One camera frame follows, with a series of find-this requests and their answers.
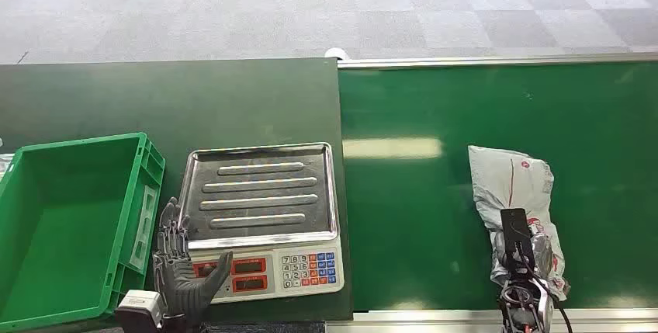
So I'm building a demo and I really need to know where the electronic scale with steel tray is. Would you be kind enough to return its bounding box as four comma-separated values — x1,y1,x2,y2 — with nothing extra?
178,141,345,305

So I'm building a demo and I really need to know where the clear plastic item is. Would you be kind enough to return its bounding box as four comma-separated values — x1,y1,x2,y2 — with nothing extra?
0,137,15,182

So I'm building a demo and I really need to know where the grey plastic mailer package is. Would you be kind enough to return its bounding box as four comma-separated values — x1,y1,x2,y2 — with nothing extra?
467,144,571,303

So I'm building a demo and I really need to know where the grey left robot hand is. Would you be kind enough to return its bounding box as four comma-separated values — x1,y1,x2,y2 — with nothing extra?
152,196,234,322

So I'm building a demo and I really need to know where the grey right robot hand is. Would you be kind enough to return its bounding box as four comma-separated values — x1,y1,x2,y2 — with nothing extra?
492,231,556,284

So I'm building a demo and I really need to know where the green plastic crate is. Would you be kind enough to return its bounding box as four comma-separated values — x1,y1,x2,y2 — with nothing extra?
0,132,167,333

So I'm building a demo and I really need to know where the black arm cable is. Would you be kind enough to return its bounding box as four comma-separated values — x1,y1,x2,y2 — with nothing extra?
518,246,575,333

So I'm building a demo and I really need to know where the long silver conveyor rail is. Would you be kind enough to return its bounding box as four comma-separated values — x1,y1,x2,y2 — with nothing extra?
325,308,658,333
338,51,658,70

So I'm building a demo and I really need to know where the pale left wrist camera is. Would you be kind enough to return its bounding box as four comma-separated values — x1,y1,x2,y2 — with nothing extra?
114,290,166,333

